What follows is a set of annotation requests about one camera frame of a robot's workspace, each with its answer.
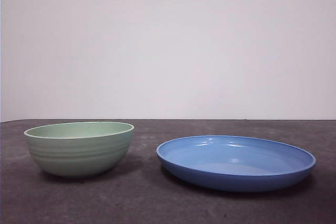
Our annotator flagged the green ribbed bowl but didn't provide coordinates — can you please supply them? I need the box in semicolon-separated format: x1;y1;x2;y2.
24;121;135;177

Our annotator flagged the blue round plate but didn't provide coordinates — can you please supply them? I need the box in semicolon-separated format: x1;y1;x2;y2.
156;134;317;193

